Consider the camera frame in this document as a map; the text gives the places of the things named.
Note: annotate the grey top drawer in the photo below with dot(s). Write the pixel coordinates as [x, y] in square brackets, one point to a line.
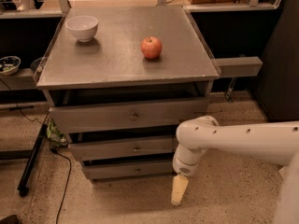
[106, 117]

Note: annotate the grey drawer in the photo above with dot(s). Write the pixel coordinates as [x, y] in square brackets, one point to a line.
[101, 150]
[129, 169]
[106, 117]

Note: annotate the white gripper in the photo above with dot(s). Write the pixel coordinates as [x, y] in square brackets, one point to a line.
[183, 166]

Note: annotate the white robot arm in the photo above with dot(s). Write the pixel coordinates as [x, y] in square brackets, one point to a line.
[276, 142]

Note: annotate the red apple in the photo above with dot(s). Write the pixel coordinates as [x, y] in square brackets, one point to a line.
[151, 47]

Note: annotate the white ceramic bowl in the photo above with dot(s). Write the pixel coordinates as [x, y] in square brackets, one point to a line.
[83, 28]

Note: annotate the black metal bar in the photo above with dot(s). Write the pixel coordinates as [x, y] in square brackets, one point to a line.
[22, 187]

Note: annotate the grey bottom drawer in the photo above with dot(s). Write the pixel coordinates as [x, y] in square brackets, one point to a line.
[129, 169]

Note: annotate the grey drawer cabinet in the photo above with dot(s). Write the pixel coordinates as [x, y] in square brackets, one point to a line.
[112, 69]

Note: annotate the grey side shelf beam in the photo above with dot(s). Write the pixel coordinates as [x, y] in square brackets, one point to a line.
[239, 66]

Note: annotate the green snack bag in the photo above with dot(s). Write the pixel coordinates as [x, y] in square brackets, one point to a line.
[55, 137]

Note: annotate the patterned small bowl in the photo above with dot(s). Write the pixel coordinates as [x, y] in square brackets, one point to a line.
[9, 65]

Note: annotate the grey middle drawer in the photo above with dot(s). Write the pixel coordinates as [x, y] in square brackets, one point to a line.
[101, 150]

